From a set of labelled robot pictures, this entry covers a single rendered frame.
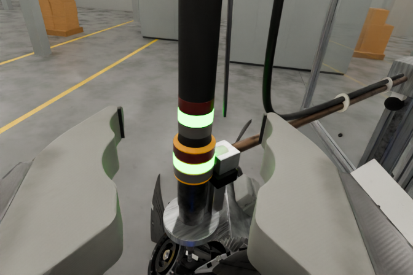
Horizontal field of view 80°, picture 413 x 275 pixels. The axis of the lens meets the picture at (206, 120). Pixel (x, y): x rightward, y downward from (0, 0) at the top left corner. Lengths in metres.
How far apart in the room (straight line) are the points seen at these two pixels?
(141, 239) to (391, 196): 1.75
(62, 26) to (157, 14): 2.70
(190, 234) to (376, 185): 0.49
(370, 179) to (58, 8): 8.34
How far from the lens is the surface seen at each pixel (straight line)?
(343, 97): 0.47
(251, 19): 5.74
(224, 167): 0.28
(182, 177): 0.26
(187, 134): 0.23
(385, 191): 0.68
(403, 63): 0.73
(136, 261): 2.02
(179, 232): 0.32
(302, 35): 5.86
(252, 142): 0.31
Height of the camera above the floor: 1.72
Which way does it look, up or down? 30 degrees down
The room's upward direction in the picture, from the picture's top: 4 degrees clockwise
